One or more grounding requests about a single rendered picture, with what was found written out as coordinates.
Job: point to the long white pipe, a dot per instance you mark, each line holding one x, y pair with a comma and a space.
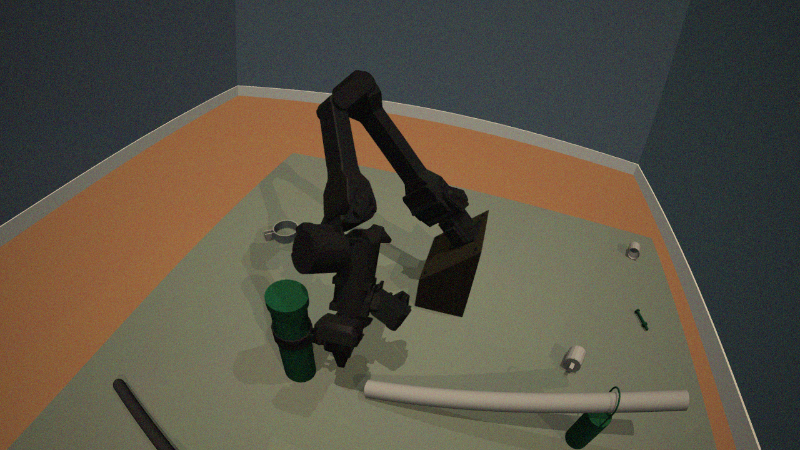
529, 402

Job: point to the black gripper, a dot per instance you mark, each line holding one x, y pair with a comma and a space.
344, 330

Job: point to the dark green bolt with nut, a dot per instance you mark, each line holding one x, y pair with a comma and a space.
644, 324

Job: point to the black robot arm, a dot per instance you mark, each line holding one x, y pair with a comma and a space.
349, 200

